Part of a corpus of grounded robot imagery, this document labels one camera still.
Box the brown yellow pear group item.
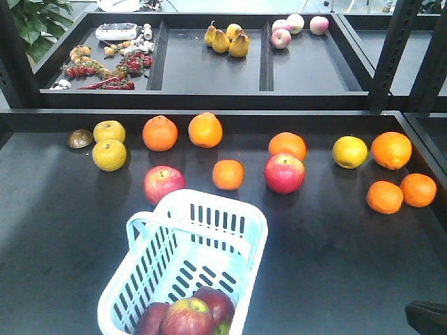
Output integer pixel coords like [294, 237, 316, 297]
[229, 32, 250, 58]

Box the orange fruit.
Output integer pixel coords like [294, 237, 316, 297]
[212, 159, 244, 191]

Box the red apple among oranges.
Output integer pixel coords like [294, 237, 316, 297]
[263, 154, 305, 195]

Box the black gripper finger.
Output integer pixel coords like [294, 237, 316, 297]
[405, 301, 446, 335]

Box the light blue plastic basket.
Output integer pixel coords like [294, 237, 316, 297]
[97, 189, 268, 334]

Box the green potted plant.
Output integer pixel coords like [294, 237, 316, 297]
[8, 0, 73, 64]

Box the red apple far left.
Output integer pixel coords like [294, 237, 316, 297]
[143, 165, 186, 206]

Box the black upright post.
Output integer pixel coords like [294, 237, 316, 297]
[367, 0, 421, 112]

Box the white remote device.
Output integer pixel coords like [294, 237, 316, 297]
[95, 22, 138, 41]

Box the yellow round pear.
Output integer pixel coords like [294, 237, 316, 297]
[92, 139, 127, 172]

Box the black wooden fruit display stand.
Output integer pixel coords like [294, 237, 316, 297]
[1, 13, 446, 334]

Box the dark red apple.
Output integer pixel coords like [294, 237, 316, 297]
[134, 302, 170, 335]
[161, 297, 214, 335]
[192, 286, 235, 326]

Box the large orange right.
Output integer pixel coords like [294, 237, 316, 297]
[371, 131, 412, 170]

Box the pink apple back tray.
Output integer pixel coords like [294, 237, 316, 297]
[270, 29, 292, 50]

